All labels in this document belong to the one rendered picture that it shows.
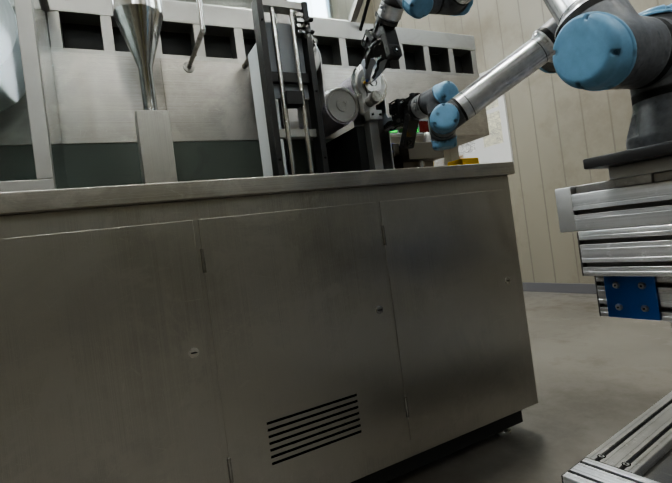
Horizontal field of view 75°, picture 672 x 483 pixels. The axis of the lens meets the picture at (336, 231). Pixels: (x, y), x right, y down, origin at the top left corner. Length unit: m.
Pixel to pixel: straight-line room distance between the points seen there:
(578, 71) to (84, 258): 0.98
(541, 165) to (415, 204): 2.97
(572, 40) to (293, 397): 0.94
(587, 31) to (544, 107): 3.38
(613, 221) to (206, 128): 1.32
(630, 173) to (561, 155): 3.18
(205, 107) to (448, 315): 1.12
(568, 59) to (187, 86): 1.29
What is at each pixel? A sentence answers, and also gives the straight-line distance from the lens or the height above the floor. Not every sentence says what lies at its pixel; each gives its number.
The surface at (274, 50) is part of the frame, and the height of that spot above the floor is 1.29.
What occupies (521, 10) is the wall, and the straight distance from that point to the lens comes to 4.53.
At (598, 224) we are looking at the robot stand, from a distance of 0.98.
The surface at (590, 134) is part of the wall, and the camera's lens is 4.03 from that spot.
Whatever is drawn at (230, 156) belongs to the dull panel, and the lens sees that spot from 1.72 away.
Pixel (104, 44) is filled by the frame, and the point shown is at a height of 1.48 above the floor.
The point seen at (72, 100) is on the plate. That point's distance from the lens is 1.72.
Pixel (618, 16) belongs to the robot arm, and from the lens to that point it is 0.88.
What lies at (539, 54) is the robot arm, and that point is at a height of 1.13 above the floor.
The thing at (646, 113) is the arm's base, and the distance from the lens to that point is 0.96.
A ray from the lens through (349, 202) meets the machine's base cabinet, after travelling 1.19.
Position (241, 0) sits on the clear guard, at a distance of 1.96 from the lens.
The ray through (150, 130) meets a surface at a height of 1.11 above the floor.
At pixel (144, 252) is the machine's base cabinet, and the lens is 1.04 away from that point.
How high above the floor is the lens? 0.74
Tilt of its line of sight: level
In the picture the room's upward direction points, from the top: 7 degrees counter-clockwise
